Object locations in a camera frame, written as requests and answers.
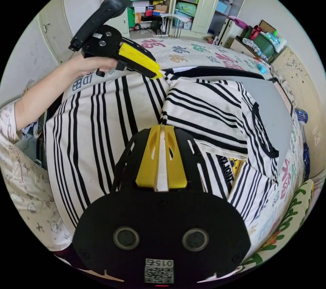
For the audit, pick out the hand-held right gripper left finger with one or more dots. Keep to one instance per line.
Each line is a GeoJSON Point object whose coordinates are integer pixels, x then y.
{"type": "Point", "coordinates": [147, 159]}

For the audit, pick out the desk with shelves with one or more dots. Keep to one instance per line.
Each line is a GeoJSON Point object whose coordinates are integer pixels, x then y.
{"type": "Point", "coordinates": [142, 1]}

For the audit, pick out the black and white striped shirt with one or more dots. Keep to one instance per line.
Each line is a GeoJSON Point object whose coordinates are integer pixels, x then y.
{"type": "Point", "coordinates": [84, 128]}

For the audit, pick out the person's left hand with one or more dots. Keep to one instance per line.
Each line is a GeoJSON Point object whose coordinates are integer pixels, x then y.
{"type": "Point", "coordinates": [89, 66]}

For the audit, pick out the small blue bottle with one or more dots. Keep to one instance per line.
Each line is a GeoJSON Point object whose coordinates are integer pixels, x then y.
{"type": "Point", "coordinates": [262, 68]}

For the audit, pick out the bed with printed sheet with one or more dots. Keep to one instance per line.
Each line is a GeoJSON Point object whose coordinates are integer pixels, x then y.
{"type": "Point", "coordinates": [183, 49]}

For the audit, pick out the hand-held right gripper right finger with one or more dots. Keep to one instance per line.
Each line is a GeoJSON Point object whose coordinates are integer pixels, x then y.
{"type": "Point", "coordinates": [177, 164]}

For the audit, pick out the grey folding board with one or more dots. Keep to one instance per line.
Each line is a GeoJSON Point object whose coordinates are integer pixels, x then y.
{"type": "Point", "coordinates": [275, 115]}

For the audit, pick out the white suitcase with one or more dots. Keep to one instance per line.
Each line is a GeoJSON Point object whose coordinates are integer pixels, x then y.
{"type": "Point", "coordinates": [229, 33]}

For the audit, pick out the person's left forearm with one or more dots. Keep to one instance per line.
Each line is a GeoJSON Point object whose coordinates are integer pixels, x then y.
{"type": "Point", "coordinates": [43, 93]}

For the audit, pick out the white door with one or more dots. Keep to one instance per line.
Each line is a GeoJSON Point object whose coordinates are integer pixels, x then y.
{"type": "Point", "coordinates": [54, 36]}

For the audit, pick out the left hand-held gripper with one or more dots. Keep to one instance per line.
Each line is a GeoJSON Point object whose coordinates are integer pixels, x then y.
{"type": "Point", "coordinates": [102, 42]}

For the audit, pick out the green storage box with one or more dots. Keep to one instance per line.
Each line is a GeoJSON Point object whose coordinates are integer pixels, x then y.
{"type": "Point", "coordinates": [263, 42]}

